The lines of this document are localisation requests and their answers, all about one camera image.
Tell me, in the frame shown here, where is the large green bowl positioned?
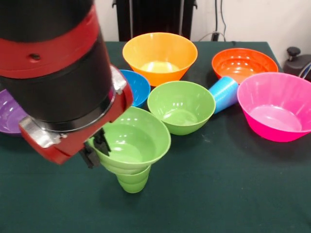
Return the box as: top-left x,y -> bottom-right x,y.
147,81 -> 217,136

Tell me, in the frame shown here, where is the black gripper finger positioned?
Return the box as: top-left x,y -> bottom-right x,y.
93,128 -> 112,156
79,142 -> 101,169

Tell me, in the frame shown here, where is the white cable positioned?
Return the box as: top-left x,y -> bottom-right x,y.
198,31 -> 215,42

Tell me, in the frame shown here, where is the stack of green cups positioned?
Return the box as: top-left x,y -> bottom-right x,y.
116,165 -> 152,194

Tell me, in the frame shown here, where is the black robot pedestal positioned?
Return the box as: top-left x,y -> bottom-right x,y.
112,0 -> 198,42

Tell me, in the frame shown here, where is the blue bowl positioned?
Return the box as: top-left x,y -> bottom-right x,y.
119,69 -> 151,108

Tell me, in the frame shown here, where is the grey chair with black knob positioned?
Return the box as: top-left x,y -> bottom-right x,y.
283,47 -> 311,81

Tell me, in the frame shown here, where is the large yellow-orange bowl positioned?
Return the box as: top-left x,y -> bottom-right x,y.
122,32 -> 198,87

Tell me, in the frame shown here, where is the large pink bowl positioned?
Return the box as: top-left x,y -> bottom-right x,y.
237,72 -> 311,143

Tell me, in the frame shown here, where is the small green bowl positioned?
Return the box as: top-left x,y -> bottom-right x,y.
87,106 -> 172,175

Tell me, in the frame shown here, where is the wide red-orange bowl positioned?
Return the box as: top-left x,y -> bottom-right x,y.
211,48 -> 279,84

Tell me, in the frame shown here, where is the black wall cable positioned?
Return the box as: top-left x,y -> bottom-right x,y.
215,0 -> 228,42

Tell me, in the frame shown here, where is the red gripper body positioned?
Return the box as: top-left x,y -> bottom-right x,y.
18,84 -> 134,166

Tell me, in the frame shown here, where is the blue cup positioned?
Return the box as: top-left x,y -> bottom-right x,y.
208,76 -> 239,115

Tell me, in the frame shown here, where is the dark green tablecloth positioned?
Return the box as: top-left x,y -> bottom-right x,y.
0,40 -> 311,233

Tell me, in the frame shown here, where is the wide purple bowl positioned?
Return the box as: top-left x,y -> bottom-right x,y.
0,88 -> 29,135

